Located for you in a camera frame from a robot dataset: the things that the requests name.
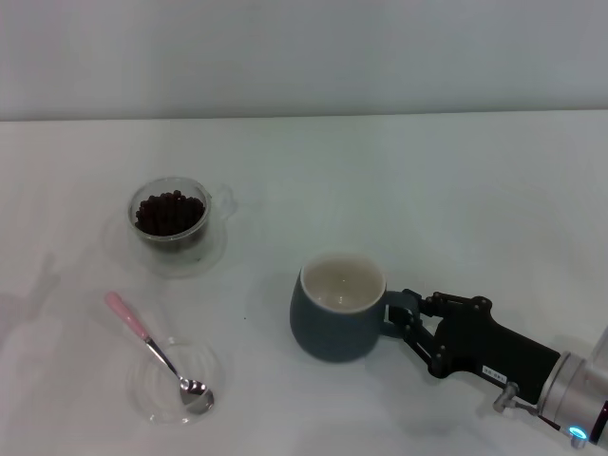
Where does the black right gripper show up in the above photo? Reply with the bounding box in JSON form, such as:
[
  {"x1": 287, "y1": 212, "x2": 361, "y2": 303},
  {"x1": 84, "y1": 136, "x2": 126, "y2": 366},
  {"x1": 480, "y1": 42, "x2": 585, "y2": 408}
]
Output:
[{"x1": 388, "y1": 287, "x2": 562, "y2": 406}]

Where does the dark teal ceramic mug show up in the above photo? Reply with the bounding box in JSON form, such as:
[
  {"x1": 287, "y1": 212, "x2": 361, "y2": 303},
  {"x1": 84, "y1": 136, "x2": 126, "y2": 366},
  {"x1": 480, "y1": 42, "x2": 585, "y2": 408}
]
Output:
[{"x1": 289, "y1": 252, "x2": 419, "y2": 365}]

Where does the pink handled metal spoon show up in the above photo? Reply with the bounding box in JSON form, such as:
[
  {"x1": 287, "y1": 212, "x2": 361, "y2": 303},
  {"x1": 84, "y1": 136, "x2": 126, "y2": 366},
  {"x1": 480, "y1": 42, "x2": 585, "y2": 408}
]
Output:
[{"x1": 104, "y1": 291, "x2": 216, "y2": 413}]

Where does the clear glass cup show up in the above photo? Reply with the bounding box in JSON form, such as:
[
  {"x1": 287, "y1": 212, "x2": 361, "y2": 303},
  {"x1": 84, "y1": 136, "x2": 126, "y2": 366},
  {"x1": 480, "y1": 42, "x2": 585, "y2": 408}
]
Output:
[{"x1": 125, "y1": 176, "x2": 237, "y2": 246}]

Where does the dark coffee beans pile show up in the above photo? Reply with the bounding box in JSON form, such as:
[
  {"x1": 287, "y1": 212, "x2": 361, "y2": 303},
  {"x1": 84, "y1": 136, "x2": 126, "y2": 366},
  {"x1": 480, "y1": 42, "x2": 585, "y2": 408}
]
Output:
[{"x1": 134, "y1": 190, "x2": 207, "y2": 237}]

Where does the white tablecloth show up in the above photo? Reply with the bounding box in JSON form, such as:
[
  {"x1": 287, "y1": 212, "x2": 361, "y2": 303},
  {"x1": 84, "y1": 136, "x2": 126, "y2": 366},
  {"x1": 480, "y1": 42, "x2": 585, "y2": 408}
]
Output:
[{"x1": 0, "y1": 112, "x2": 608, "y2": 456}]

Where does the clear glass saucer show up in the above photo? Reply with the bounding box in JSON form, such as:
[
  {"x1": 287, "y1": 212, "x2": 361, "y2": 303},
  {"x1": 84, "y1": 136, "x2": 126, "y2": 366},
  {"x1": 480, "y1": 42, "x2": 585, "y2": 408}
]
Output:
[{"x1": 126, "y1": 218, "x2": 230, "y2": 279}]

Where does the small clear glass dish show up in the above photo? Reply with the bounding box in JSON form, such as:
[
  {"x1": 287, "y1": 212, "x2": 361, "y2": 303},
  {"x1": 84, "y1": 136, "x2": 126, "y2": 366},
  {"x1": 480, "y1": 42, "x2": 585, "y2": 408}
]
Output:
[{"x1": 128, "y1": 336, "x2": 226, "y2": 426}]

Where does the right arm connector cable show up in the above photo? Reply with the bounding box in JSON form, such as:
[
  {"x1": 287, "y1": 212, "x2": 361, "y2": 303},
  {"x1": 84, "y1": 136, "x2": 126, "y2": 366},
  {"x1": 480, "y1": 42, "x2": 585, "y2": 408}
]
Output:
[{"x1": 492, "y1": 381, "x2": 574, "y2": 434}]

